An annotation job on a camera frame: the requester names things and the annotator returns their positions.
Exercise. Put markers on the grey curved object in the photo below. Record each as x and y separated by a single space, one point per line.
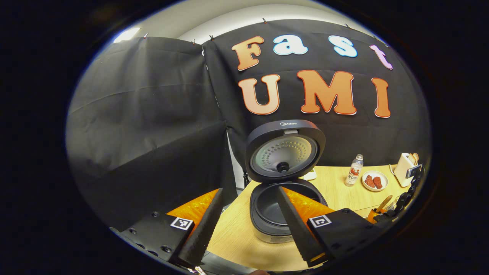
225 263

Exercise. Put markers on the rectangular ceiling light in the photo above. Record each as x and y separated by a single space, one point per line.
127 35

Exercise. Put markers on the black backdrop cloth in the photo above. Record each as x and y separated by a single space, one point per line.
153 126

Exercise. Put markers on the red meat piece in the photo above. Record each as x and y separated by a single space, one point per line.
378 182
369 181

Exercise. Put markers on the white plate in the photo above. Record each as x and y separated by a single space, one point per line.
372 190

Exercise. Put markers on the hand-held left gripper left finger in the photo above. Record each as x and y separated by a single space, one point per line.
200 233

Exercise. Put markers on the clear plastic drink bottle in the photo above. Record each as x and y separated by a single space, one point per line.
354 173

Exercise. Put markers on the black rice cooker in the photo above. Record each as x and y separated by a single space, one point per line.
284 152

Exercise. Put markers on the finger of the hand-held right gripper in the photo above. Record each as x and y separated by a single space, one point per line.
376 217

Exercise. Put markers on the white toaster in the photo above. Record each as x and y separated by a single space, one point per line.
402 170

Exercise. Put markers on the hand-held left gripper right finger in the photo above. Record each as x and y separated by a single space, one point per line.
300 233

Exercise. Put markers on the metal mesh chopstick holder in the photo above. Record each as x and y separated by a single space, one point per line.
395 206

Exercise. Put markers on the black backdrop stand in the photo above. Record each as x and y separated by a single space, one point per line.
247 179

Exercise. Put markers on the toast bread slice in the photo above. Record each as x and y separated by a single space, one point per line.
411 158
416 157

